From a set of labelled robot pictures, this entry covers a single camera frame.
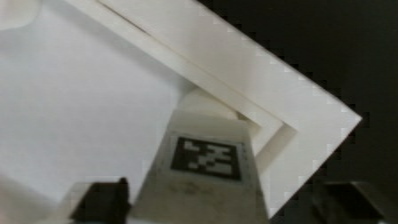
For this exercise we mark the white square tabletop tray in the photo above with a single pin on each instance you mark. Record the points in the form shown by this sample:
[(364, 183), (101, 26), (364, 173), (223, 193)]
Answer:
[(103, 59)]

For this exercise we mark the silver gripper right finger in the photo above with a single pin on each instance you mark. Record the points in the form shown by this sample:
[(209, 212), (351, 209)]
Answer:
[(348, 203)]

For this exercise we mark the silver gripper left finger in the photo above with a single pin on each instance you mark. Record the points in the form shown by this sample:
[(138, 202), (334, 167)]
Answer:
[(95, 204)]

